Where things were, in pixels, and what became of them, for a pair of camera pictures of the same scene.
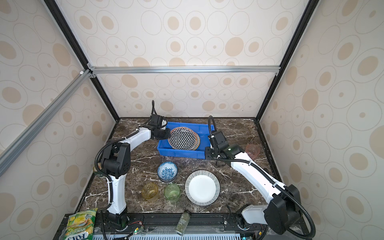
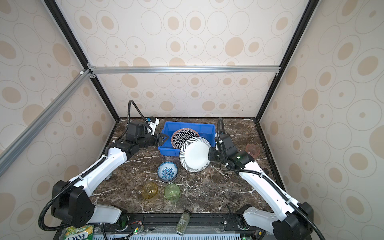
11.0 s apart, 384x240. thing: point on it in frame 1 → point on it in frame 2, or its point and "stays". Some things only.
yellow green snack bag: [80, 225] stays
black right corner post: [308, 12] stays
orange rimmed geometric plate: [184, 138] stays
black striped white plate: [202, 187] → [194, 154]
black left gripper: [168, 131] → [160, 139]
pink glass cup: [253, 150] stays
